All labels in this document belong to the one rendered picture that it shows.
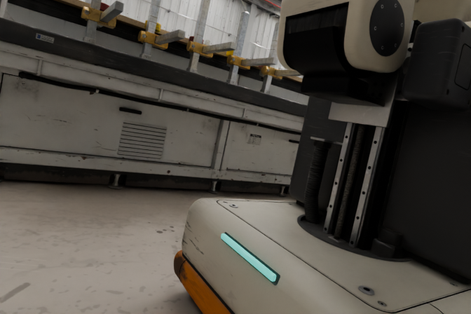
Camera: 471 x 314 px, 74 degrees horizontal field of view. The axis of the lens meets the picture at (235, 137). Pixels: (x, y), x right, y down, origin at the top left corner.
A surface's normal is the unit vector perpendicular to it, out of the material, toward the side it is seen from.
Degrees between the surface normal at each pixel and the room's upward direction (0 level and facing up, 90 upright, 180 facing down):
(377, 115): 90
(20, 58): 90
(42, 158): 90
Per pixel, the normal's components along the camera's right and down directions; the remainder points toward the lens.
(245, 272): -0.82, -0.15
